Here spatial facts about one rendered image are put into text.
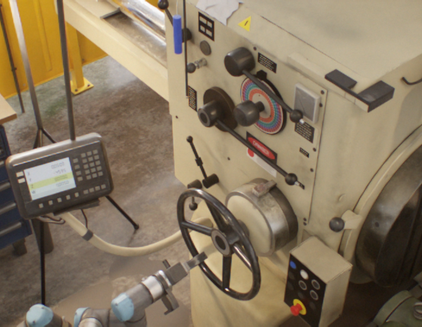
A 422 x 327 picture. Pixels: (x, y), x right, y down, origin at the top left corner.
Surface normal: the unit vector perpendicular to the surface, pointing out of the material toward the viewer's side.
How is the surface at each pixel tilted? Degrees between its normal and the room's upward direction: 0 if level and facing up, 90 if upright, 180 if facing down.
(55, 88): 0
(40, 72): 90
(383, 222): 66
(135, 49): 0
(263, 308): 0
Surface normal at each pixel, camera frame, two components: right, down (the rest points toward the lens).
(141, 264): 0.00, -0.73
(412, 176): -0.40, -0.40
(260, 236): -0.37, 0.54
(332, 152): -0.77, 0.43
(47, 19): 0.64, 0.52
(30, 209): 0.39, 0.34
